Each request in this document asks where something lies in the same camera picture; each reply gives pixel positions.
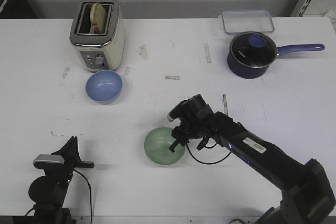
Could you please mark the black box at left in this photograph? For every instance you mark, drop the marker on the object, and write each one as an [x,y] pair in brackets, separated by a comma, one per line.
[16,9]

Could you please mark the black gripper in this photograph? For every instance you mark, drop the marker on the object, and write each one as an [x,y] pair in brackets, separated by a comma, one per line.
[72,159]
[194,124]

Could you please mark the cream and chrome toaster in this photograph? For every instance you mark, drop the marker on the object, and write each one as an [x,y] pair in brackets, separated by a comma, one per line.
[98,51]

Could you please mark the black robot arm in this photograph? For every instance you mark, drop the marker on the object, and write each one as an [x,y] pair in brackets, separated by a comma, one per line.
[307,196]
[48,192]

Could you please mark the green bowl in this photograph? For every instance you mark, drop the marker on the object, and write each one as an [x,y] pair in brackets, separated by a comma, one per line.
[156,147]

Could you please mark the slice of toast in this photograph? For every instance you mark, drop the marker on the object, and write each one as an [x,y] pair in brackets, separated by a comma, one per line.
[98,18]

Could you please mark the clear plastic container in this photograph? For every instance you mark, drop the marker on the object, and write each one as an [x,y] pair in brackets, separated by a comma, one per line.
[239,21]

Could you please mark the dark blue saucepan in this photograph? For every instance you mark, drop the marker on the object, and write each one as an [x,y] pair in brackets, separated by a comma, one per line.
[251,73]

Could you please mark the blue bowl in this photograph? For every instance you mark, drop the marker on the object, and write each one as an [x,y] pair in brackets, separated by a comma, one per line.
[104,86]

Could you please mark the glass pot lid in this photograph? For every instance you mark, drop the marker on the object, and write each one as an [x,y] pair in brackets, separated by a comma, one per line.
[253,49]

